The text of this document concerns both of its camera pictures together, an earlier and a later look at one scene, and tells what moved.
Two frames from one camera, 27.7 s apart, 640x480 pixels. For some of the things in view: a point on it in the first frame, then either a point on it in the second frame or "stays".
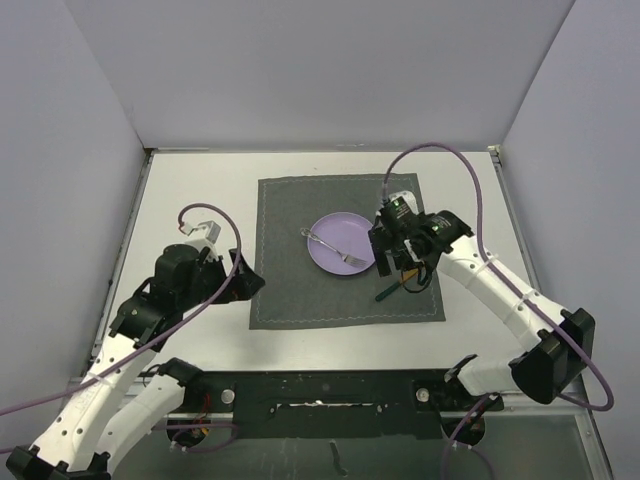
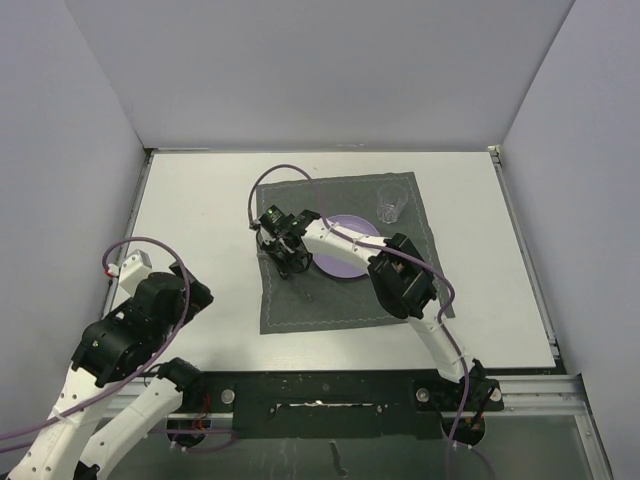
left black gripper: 226,281 → 199,297
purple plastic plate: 346,232 stays
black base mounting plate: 332,403 stays
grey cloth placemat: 299,293 stays
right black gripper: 382,243 → 285,269
